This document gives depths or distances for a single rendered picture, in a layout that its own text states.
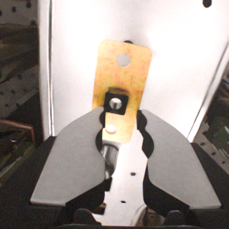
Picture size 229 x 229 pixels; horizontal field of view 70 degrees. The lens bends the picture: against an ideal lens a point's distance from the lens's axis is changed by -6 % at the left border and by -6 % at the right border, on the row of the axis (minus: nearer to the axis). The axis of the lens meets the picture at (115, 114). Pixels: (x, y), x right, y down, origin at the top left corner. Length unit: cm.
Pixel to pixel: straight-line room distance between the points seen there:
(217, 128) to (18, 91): 60
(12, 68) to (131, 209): 32
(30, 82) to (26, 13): 21
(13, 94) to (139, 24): 56
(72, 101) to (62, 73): 4
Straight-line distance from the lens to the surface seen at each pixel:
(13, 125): 38
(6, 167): 30
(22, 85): 65
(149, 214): 53
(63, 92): 23
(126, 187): 33
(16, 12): 60
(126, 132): 15
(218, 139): 26
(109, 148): 25
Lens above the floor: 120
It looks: 60 degrees down
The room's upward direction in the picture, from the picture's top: 168 degrees counter-clockwise
